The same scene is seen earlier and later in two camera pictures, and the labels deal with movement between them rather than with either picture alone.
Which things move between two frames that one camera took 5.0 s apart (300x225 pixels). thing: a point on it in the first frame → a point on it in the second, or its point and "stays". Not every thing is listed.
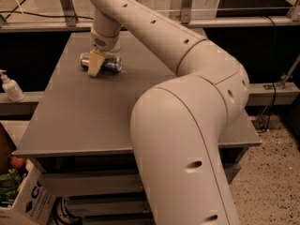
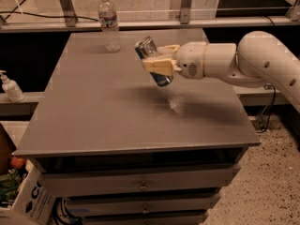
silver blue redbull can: (112, 65) → (147, 49)
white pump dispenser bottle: (11, 87) stays
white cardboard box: (33, 202) stays
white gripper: (104, 43) → (189, 60)
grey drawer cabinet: (80, 130) stays
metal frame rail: (192, 22) stays
